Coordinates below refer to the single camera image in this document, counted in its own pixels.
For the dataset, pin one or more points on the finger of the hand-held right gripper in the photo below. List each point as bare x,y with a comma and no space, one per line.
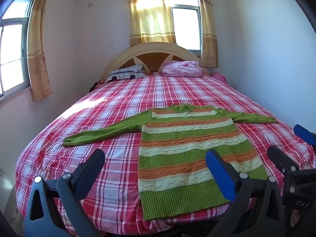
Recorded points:
304,132
281,158

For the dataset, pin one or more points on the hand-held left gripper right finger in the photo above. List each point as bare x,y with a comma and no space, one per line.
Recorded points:
219,175

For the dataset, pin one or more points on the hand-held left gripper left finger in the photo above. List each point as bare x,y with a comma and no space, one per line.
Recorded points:
95,162

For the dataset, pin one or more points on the green orange striped knit sweater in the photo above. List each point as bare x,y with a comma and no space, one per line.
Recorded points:
187,140

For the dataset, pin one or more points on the red plaid bed sheet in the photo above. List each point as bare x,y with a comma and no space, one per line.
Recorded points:
98,108

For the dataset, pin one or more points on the dark cloth beside headboard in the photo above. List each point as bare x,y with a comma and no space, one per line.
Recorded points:
93,86

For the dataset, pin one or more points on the grey white patterned pillow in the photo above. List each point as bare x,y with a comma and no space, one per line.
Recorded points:
127,72

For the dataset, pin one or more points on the pink cloth beside bed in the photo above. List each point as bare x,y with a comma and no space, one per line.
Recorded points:
219,77

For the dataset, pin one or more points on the pink pillow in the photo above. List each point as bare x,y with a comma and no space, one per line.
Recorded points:
182,68

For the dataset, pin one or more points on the cream wooden headboard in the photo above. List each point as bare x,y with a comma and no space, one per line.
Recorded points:
148,56

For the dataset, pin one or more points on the yellow floral curtain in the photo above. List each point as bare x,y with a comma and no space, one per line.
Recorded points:
208,29
150,17
38,54

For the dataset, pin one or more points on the large sliding window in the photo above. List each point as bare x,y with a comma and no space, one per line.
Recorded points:
12,49

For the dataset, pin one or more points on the small window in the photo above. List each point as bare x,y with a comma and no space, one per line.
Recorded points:
186,27

